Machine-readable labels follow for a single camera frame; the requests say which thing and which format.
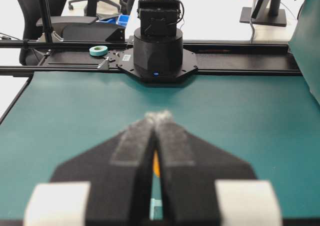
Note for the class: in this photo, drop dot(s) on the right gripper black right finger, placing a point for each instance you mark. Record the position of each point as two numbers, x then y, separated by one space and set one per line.
205 185

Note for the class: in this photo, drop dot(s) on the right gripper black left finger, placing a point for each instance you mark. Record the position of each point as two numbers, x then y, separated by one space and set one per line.
109 184

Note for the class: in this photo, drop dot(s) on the orange block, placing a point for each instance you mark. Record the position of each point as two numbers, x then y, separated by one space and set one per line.
156 165

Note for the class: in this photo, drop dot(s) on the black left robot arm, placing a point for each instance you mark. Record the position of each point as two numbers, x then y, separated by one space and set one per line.
158 35

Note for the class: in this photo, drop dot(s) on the teal tape roll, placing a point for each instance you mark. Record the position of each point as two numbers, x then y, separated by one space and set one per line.
97 51

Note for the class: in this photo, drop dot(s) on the blue storage bin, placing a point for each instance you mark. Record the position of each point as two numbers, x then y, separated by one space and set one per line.
122 20

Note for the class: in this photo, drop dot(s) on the black monitor stand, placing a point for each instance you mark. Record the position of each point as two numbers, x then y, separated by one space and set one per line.
264 12

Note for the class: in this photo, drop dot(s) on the black office chair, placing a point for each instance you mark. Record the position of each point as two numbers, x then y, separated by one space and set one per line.
44 23

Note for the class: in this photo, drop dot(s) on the black aluminium frame rail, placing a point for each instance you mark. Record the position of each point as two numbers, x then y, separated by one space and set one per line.
212 59

